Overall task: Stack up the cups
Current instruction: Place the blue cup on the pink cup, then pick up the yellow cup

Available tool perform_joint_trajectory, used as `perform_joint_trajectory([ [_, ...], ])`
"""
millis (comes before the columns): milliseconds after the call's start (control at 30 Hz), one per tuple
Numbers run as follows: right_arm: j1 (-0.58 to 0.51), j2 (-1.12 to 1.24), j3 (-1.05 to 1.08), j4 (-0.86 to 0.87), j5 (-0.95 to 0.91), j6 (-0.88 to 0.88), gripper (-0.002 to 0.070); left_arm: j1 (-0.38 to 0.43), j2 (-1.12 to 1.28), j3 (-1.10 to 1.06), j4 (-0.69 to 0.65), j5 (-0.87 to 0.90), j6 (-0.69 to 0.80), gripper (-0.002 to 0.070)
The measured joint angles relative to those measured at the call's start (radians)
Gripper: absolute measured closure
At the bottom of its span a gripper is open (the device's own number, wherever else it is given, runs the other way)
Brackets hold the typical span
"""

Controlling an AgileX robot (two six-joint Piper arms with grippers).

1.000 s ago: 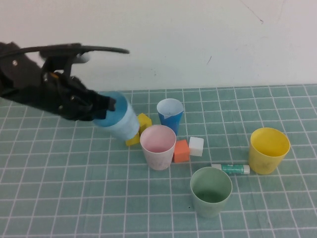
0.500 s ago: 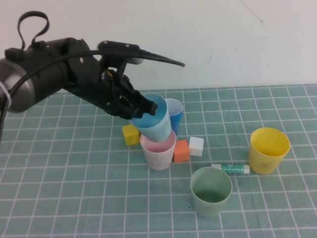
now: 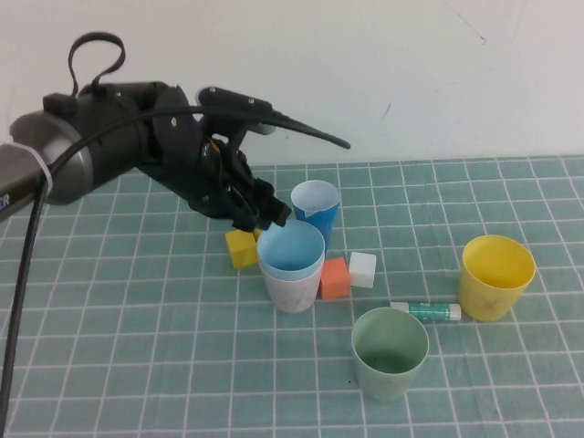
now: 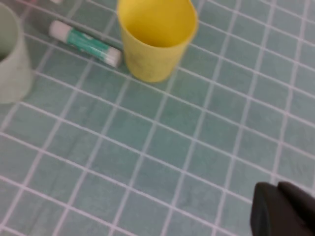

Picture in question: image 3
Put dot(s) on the green white checked tablecloth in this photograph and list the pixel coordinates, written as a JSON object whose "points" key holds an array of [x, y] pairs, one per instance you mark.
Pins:
{"points": [[182, 401]]}

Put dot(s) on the orange cube block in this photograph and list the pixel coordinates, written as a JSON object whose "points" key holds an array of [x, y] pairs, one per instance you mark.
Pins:
{"points": [[334, 279]]}

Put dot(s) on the light blue plastic cup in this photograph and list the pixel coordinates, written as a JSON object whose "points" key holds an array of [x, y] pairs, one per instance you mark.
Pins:
{"points": [[287, 251]]}

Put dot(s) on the green plastic cup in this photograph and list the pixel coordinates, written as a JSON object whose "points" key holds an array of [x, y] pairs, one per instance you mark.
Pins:
{"points": [[384, 384]]}

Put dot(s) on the yellow plastic cup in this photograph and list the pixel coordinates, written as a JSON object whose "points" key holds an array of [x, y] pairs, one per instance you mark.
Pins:
{"points": [[484, 302]]}

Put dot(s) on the green white glue stick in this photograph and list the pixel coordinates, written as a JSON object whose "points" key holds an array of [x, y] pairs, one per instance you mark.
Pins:
{"points": [[428, 310]]}

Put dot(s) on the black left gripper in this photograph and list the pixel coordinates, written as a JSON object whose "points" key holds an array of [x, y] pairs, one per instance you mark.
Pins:
{"points": [[205, 182]]}

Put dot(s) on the pink plastic cup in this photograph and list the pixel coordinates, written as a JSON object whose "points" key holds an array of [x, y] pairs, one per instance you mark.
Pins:
{"points": [[292, 295]]}

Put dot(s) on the white cube block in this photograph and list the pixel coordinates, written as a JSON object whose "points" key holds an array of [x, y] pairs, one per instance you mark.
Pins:
{"points": [[362, 270]]}

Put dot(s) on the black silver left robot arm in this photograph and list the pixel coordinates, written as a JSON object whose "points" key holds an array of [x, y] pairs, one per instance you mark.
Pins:
{"points": [[100, 141]]}

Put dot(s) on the dark blue paper cup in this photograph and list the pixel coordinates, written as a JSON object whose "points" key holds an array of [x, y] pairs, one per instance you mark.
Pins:
{"points": [[320, 223]]}

